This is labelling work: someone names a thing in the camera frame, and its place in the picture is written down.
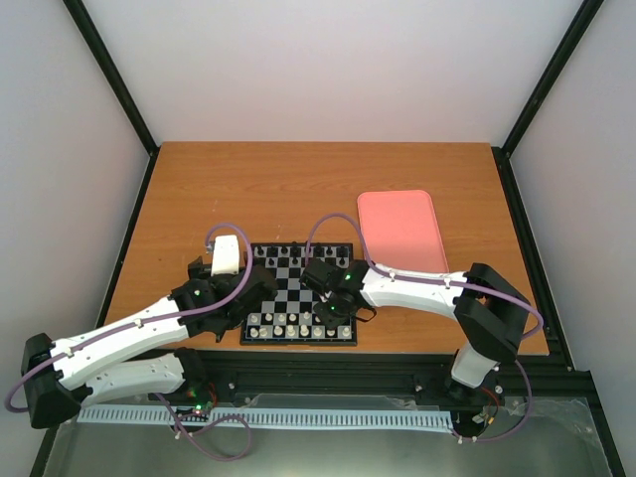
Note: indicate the right black frame post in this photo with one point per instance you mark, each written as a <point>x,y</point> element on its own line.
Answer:
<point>567,45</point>

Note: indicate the black frame post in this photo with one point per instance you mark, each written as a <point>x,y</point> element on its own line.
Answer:
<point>102,56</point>
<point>567,45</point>

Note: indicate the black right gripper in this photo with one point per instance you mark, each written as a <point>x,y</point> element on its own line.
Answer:
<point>329,320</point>

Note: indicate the metal sheet front panel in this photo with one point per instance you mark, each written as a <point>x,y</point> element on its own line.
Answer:
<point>559,439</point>

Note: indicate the left black frame post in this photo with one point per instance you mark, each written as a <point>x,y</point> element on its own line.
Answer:
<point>102,56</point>

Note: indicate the black chess pieces row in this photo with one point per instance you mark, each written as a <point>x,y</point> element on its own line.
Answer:
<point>293,254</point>

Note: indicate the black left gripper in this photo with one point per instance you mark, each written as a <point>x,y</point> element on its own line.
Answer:
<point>198,269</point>

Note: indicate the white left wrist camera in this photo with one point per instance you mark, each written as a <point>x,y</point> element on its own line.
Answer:
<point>225,255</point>

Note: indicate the black white chess board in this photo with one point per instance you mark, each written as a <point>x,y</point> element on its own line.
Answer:
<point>293,297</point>

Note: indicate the light blue slotted cable duct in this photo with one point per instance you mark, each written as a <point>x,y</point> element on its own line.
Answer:
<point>273,418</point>

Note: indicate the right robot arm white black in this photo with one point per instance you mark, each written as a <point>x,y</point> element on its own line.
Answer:
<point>492,314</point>

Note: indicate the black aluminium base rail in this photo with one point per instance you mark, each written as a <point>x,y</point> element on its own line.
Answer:
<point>232,375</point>

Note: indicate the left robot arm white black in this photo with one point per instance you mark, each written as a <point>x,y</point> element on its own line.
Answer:
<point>65,375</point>

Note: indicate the pink plastic tray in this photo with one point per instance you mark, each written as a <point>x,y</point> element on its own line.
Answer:
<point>400,230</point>

